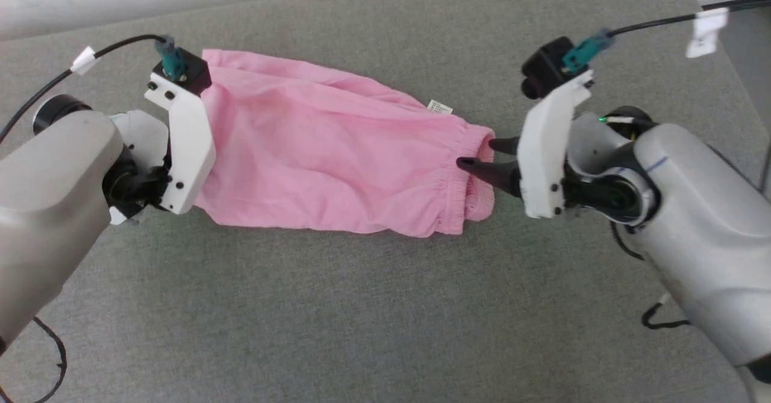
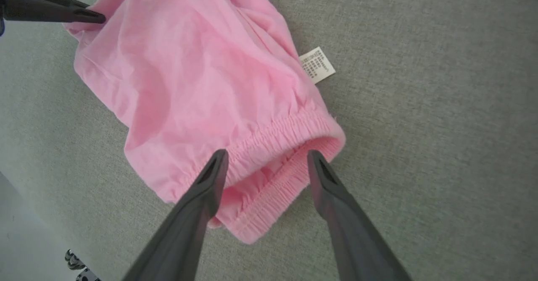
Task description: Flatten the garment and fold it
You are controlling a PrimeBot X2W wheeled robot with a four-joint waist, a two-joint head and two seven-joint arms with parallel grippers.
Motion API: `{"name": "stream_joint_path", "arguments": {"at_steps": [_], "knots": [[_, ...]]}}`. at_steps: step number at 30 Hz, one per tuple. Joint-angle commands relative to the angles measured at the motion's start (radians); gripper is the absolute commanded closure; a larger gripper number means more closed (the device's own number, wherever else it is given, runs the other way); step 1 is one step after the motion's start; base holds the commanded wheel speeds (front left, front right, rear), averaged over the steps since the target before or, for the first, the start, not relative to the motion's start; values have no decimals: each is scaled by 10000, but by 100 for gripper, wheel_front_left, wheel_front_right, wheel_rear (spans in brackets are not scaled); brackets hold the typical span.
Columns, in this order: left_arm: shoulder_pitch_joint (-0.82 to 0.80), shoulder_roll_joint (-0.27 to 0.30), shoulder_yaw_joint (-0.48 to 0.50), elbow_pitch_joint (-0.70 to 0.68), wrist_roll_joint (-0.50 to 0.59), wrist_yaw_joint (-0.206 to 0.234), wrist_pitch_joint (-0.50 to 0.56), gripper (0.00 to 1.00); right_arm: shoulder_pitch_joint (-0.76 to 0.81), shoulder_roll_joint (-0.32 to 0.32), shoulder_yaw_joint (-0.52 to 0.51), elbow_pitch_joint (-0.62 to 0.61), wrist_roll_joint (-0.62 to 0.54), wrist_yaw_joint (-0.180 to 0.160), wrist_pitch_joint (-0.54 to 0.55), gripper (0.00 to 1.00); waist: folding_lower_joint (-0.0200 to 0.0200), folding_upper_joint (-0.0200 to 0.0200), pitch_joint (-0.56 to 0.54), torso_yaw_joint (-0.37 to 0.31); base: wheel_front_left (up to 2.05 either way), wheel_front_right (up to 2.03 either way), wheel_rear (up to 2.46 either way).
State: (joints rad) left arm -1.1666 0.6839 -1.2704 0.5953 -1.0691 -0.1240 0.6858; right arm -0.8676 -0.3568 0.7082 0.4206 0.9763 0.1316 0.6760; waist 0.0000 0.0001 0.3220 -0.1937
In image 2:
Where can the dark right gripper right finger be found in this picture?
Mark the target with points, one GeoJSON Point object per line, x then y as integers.
{"type": "Point", "coordinates": [349, 230]}

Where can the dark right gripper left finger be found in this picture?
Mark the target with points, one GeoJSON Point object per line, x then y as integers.
{"type": "Point", "coordinates": [193, 222]}

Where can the pink garment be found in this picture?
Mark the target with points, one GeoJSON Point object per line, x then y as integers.
{"type": "Point", "coordinates": [189, 83]}

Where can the black white robot base part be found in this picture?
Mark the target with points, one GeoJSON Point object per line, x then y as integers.
{"type": "Point", "coordinates": [80, 268]}

